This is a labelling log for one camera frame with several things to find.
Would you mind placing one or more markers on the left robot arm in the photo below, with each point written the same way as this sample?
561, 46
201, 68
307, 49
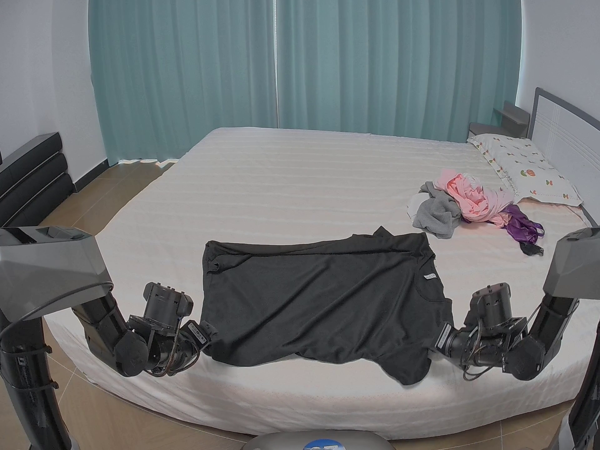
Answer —
47, 270

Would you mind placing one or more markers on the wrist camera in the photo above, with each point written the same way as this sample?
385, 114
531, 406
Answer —
164, 303
492, 305

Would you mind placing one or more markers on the dark grey bedside table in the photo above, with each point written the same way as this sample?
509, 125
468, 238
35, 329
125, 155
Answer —
508, 117

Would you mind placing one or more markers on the bed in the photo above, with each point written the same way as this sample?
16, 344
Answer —
290, 190

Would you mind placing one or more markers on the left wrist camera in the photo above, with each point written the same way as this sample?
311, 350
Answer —
164, 303

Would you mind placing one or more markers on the white printed pillow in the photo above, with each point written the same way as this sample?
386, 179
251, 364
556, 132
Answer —
525, 167

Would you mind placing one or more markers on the blue-green curtain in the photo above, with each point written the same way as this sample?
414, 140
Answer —
393, 49
187, 54

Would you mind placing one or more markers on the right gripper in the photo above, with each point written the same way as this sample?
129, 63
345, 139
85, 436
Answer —
451, 342

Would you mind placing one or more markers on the dark grey chest of drawers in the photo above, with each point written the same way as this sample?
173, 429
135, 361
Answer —
33, 176

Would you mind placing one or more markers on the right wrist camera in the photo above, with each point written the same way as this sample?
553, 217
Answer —
492, 305

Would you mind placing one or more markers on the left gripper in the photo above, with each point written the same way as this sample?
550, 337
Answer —
199, 335

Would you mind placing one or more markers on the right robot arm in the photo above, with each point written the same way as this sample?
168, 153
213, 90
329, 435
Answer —
567, 270

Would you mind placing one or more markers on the black T-shirt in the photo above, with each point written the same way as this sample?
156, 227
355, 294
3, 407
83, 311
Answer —
328, 307

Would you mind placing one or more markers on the pile of clothes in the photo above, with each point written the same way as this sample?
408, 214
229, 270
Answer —
464, 199

